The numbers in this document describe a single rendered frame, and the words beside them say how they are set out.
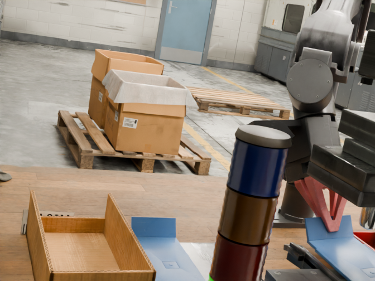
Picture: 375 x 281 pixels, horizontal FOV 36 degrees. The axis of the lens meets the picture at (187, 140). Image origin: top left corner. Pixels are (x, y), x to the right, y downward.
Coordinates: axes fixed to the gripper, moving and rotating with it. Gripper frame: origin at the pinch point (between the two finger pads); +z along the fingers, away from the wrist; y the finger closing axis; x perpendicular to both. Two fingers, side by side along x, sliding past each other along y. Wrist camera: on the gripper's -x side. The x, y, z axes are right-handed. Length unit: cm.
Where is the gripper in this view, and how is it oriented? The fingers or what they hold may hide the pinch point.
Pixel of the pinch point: (331, 225)
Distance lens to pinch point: 80.3
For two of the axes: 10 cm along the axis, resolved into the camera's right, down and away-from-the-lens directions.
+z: 1.0, 9.8, -1.9
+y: 3.3, -2.2, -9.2
